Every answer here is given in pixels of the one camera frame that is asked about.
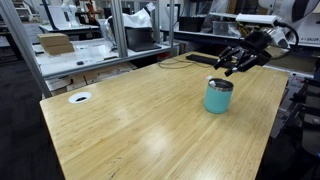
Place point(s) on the green thermos mug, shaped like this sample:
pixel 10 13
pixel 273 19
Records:
pixel 217 99

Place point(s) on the cardboard box on shelf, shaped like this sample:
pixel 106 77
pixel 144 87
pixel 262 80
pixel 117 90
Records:
pixel 55 43

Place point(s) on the flattened cardboard under shelf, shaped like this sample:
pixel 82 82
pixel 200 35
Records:
pixel 71 82

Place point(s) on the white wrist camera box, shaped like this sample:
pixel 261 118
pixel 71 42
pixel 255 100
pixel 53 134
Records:
pixel 258 19

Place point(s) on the white marker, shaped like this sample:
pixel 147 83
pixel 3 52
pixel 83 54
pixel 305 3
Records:
pixel 212 83

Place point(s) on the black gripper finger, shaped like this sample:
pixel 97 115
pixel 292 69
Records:
pixel 225 58
pixel 252 61

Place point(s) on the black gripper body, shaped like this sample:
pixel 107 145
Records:
pixel 255 44

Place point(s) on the white table grommet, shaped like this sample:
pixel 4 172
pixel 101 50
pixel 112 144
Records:
pixel 79 97

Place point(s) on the black computer keyboard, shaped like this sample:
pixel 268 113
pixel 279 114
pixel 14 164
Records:
pixel 207 60

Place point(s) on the black laptop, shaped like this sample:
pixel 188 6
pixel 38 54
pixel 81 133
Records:
pixel 140 39

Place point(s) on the white cloth cover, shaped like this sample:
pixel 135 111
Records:
pixel 140 19

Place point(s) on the aluminium frame post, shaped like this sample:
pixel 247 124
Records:
pixel 119 31

